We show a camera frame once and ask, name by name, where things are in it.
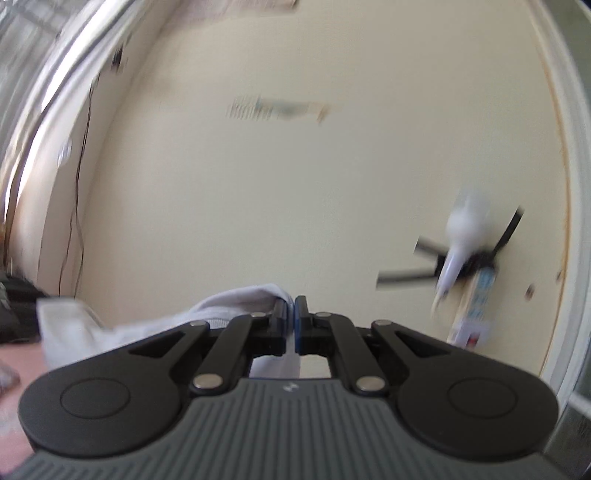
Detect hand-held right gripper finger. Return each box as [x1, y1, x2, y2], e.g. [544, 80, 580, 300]
[294, 295, 451, 397]
[129, 298, 297, 396]

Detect white small garment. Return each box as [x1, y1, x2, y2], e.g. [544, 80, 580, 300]
[37, 283, 301, 380]

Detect small printed box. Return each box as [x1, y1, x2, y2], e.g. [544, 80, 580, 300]
[447, 268, 498, 350]

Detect dark object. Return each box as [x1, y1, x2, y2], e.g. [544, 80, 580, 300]
[0, 269, 49, 345]

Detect pink printed bed sheet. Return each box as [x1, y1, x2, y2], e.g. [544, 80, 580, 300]
[0, 342, 52, 480]

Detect white rounded wall device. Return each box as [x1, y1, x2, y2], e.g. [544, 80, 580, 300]
[429, 188, 497, 319]

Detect blurred wall sticker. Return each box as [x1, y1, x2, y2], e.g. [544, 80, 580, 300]
[226, 93, 333, 126]

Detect thin black cable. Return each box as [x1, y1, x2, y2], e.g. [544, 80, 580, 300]
[58, 78, 96, 297]

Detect white window frame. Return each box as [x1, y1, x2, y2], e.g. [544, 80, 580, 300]
[526, 0, 591, 418]

